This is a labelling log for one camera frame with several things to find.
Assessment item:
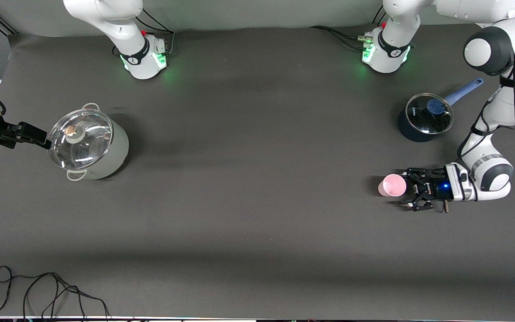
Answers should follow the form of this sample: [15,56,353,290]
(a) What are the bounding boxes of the pink plastic cup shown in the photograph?
[378,174,407,198]

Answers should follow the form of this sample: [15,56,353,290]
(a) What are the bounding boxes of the dark blue saucepan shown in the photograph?
[397,78,485,143]

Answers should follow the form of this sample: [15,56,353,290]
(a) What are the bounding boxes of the glass stockpot lid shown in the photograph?
[47,109,114,170]

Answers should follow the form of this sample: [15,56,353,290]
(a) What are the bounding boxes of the glass lid with blue knob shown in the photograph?
[406,93,455,136]

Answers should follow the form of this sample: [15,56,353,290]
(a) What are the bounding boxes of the grey stockpot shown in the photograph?
[47,102,130,181]

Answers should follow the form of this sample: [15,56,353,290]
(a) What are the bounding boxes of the dark grey table cloth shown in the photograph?
[0,16,515,321]

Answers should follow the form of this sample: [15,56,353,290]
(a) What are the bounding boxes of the black aluminium frame rail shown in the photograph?
[0,15,19,36]

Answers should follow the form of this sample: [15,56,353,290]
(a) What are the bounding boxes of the thin black loose cable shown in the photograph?
[0,266,110,321]

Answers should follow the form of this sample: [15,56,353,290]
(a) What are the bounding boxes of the black right arm base cables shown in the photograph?
[135,8,176,56]

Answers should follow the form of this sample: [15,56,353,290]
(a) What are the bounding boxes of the black arm base cables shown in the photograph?
[309,7,390,52]
[135,8,176,56]

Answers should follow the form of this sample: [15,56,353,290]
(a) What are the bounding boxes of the black left arm base cables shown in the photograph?
[309,7,390,52]

